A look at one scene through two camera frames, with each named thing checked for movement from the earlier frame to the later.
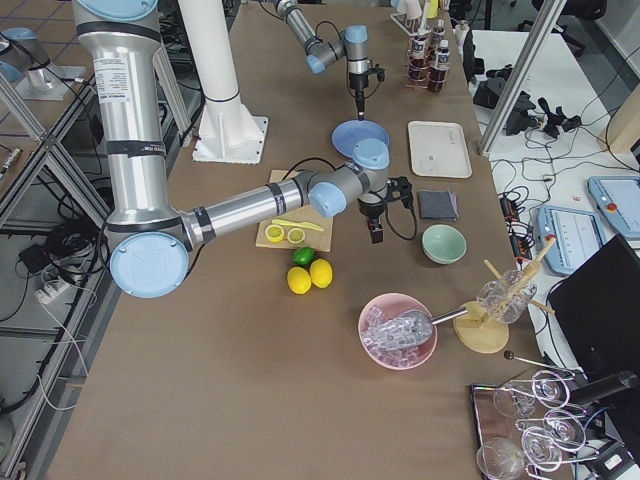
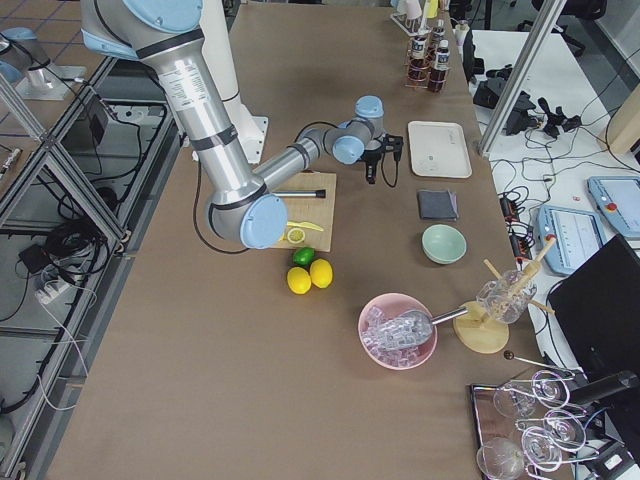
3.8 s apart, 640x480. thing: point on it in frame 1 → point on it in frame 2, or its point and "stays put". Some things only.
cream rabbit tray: x=439 y=149 stays put
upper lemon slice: x=296 y=235 stays put
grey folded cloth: x=438 y=205 stays put
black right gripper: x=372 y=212 → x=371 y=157
